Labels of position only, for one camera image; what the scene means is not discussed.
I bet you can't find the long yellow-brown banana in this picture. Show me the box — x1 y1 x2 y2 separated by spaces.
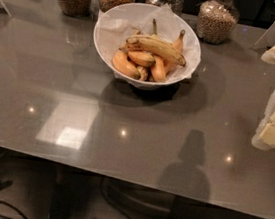
125 35 186 66

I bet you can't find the orange banana front centre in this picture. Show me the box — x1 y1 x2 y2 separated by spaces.
150 55 166 83

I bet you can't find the white bowl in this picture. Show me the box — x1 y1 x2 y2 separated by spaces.
87 0 208 97

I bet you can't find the small brown banana stub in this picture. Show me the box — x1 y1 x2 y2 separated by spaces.
137 66 149 81

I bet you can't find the orange banana middle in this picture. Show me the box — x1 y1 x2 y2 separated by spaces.
127 50 156 68

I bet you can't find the orange banana front left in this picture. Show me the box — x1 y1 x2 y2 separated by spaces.
112 50 140 79

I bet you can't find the glass jar of beans right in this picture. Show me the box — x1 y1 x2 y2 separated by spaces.
196 0 240 45

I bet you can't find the white paper liner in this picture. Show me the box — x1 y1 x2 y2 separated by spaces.
89 0 208 91

